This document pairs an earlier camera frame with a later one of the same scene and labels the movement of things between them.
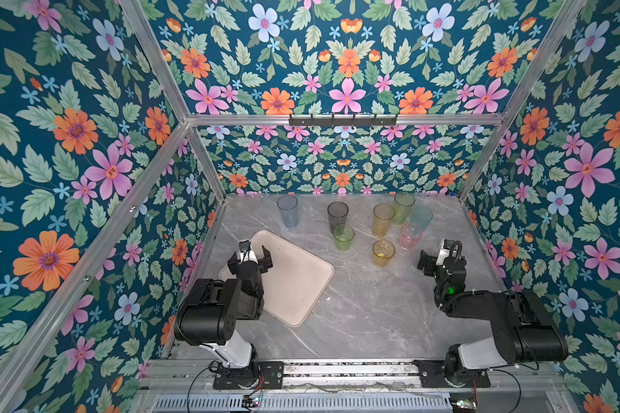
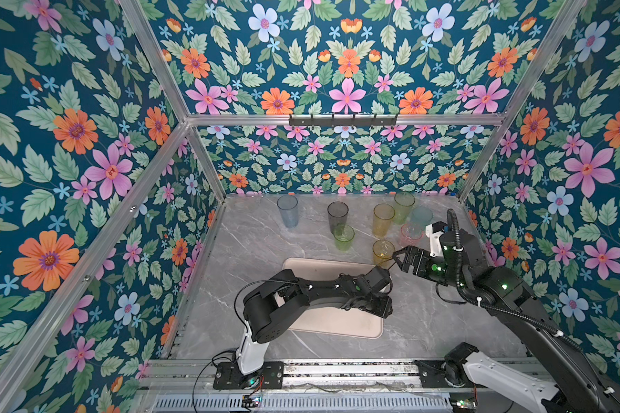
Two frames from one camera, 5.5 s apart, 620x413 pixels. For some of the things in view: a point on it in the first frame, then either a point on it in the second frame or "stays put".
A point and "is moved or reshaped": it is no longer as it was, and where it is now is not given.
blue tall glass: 288,206 stays put
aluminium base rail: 301,373 stays put
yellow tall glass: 382,216 stays put
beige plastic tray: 294,282 is moved or reshaped
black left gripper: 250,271 → 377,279
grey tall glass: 337,213 stays put
